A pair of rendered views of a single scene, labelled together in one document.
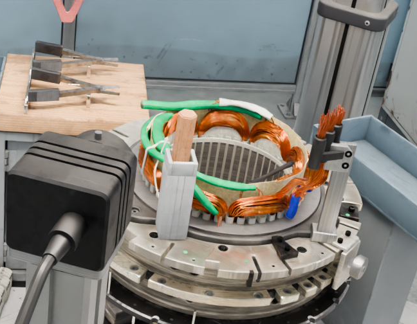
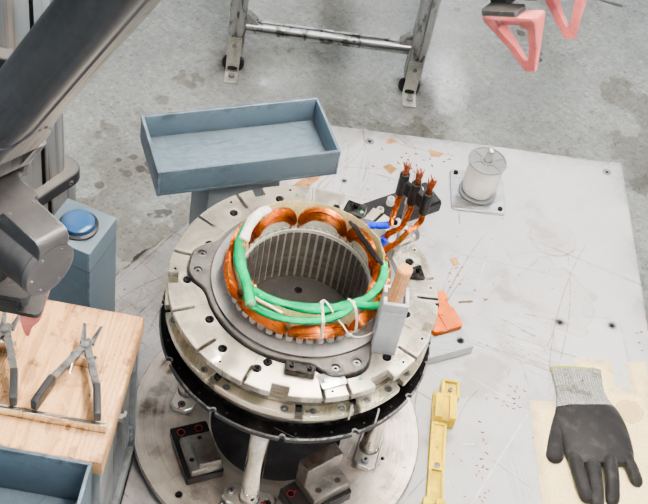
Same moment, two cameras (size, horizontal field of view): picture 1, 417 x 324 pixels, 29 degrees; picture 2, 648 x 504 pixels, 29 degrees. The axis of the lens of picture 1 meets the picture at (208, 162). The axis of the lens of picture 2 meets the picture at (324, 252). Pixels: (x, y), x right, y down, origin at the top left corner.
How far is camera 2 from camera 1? 1.27 m
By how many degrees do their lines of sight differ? 61
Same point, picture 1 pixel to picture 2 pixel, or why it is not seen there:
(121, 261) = (380, 395)
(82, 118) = (122, 377)
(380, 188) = (268, 167)
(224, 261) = (424, 318)
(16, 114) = (105, 441)
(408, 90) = not seen: outside the picture
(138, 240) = (395, 370)
